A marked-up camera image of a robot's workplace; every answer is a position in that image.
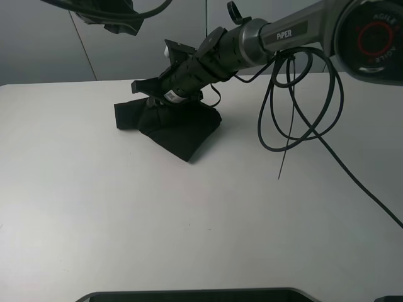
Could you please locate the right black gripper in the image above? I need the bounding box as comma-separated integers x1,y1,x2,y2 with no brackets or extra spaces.
131,61,208,108

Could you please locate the black printed t-shirt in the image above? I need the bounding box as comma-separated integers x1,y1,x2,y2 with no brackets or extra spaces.
114,98,222,162

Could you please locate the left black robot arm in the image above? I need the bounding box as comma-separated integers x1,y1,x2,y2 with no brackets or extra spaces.
44,0,144,36

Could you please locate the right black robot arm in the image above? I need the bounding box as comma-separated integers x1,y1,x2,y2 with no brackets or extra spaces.
132,1,402,104

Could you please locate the black robot base front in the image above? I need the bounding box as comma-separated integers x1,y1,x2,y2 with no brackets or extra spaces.
78,288,316,302

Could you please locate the dark object bottom right corner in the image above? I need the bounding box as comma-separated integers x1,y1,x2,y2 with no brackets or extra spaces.
374,295,403,302

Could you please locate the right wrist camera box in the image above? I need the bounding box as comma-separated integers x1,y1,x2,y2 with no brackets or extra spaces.
164,39,197,68

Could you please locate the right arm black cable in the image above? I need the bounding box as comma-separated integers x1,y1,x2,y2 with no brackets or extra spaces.
201,47,403,230

